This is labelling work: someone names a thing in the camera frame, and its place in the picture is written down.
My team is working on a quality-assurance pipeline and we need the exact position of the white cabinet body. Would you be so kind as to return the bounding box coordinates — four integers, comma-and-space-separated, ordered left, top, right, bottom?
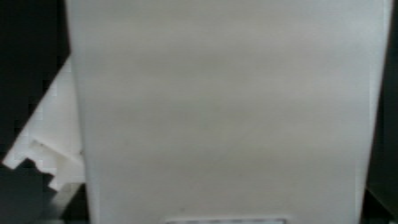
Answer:
3, 60, 85, 191

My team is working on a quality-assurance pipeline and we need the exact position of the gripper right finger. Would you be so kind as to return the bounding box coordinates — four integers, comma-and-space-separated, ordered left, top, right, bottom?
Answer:
360, 192, 396, 224

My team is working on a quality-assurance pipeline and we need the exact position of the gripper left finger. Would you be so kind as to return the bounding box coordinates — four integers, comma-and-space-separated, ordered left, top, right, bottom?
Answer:
51, 183, 88, 224

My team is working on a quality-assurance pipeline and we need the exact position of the small white cabinet top box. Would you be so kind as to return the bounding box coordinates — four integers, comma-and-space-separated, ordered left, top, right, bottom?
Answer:
65, 0, 392, 224

